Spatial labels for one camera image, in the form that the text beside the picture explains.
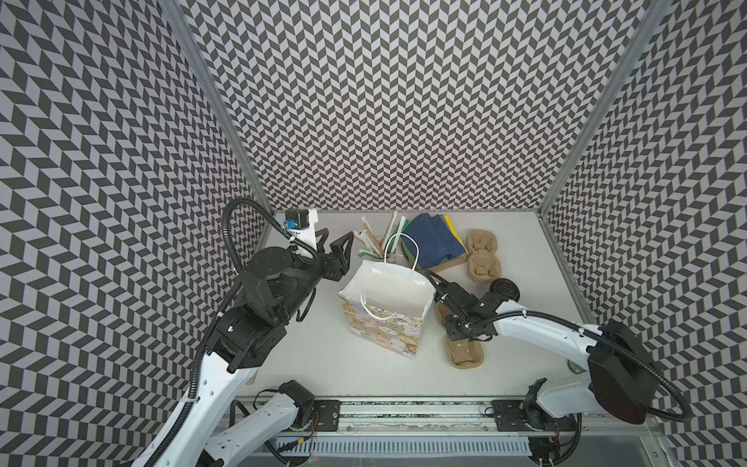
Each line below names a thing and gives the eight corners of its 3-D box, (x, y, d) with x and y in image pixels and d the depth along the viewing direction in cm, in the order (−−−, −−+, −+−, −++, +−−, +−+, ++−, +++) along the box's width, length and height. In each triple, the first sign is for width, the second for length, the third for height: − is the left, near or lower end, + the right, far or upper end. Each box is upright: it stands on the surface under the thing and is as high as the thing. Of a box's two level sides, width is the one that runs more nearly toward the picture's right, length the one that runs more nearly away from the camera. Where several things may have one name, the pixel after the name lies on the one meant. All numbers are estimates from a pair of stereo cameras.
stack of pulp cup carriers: (467, 281, 98) (470, 273, 94) (464, 236, 111) (467, 227, 107) (498, 284, 97) (503, 277, 94) (492, 238, 110) (496, 230, 106)
